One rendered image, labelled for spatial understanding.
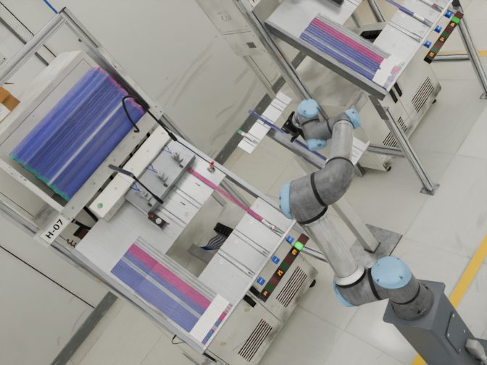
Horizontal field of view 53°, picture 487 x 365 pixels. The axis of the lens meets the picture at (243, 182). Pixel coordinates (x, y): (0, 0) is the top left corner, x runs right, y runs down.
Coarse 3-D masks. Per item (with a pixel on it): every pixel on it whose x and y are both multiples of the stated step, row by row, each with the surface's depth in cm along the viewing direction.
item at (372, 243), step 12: (300, 156) 228; (312, 168) 232; (336, 204) 247; (348, 204) 252; (348, 216) 253; (360, 228) 261; (372, 228) 282; (360, 240) 269; (372, 240) 269; (384, 240) 272; (396, 240) 267; (360, 252) 276; (372, 252) 271; (384, 252) 267; (372, 264) 266
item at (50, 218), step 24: (48, 24) 191; (24, 48) 187; (96, 48) 203; (0, 72) 184; (120, 72) 204; (144, 96) 212; (120, 144) 210; (48, 216) 204; (48, 240) 202; (192, 360) 198
